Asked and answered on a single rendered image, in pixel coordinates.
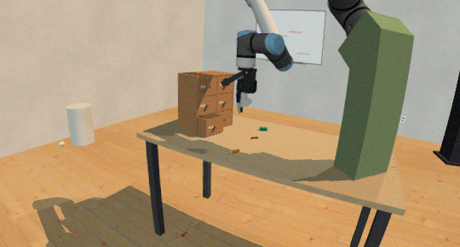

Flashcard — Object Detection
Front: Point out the brown wooden chest of drawers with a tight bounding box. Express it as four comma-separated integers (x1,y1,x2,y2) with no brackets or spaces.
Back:
178,71,235,135

